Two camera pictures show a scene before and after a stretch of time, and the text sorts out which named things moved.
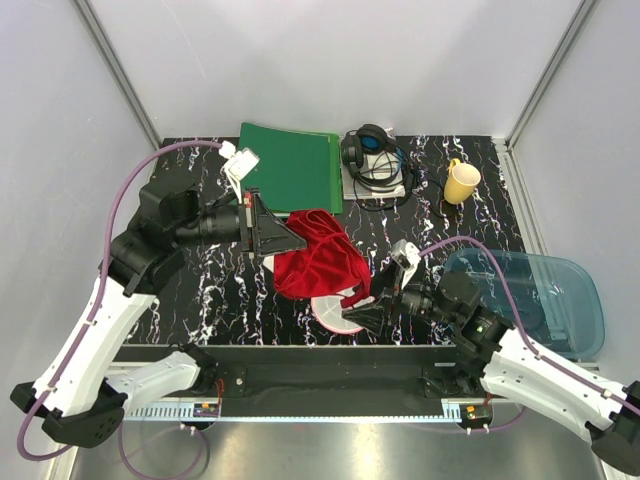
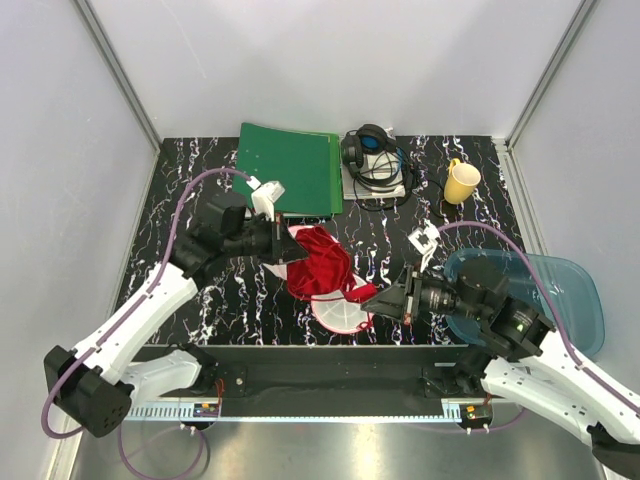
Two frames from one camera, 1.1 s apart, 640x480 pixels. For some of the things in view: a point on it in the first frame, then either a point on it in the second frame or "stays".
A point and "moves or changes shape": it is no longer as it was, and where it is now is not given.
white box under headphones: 380,175 stays
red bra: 330,265 moves or changes shape
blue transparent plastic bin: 561,299 stays
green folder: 297,170 stays
